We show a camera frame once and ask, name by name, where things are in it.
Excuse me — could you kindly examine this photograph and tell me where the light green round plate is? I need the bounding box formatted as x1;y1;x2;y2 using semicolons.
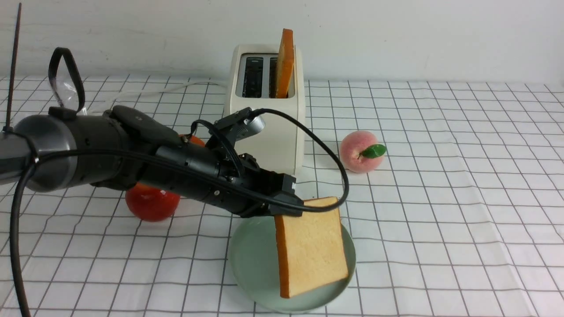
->
228;218;356;313

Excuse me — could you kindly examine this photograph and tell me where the white toaster power cord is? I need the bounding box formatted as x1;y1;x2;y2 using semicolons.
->
86;80;228;116

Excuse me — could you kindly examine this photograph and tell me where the pink peach with green leaf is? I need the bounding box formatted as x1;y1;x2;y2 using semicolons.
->
340;130;387;174

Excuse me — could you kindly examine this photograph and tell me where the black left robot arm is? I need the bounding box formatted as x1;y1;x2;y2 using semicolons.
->
1;106;304;218

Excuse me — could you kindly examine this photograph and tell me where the orange persimmon with green leaf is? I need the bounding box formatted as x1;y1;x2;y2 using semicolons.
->
179;134;206;147

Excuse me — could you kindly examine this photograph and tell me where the white checkered tablecloth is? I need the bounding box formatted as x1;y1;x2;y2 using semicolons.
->
20;80;564;317

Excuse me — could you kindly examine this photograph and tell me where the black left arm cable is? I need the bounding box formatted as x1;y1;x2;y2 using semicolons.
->
10;107;350;317

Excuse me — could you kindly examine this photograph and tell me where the cream white two-slot toaster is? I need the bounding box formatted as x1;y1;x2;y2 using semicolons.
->
223;44;306;175

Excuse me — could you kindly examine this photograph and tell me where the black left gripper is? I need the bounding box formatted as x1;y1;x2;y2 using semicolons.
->
210;154;304;218

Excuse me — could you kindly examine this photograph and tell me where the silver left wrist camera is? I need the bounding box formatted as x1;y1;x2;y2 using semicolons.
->
213;107;266;144

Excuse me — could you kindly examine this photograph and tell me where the red apple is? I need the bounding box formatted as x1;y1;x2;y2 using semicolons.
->
125;183;181;222

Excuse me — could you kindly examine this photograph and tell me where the toast slice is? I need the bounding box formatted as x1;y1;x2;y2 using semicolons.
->
275;29;295;99
274;207;350;299

